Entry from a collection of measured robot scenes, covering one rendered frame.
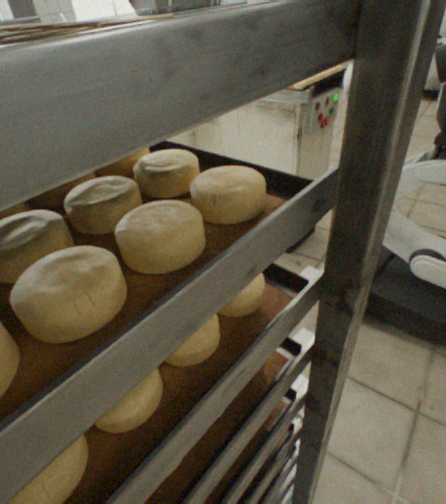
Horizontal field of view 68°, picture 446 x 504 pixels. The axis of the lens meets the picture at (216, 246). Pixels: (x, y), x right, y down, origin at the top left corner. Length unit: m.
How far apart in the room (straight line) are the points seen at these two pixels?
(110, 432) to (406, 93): 0.25
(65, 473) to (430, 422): 1.37
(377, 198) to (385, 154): 0.03
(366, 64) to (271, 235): 0.10
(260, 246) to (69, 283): 0.09
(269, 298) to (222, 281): 0.13
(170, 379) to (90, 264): 0.11
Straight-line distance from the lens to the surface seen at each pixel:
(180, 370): 0.25
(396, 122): 0.20
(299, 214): 0.20
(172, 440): 0.21
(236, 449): 0.31
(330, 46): 0.18
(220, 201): 0.20
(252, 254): 0.17
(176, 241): 0.17
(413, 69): 0.20
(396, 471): 1.39
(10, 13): 0.54
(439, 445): 1.47
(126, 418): 0.23
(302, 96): 1.54
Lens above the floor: 1.25
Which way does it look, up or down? 38 degrees down
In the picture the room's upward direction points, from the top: 7 degrees counter-clockwise
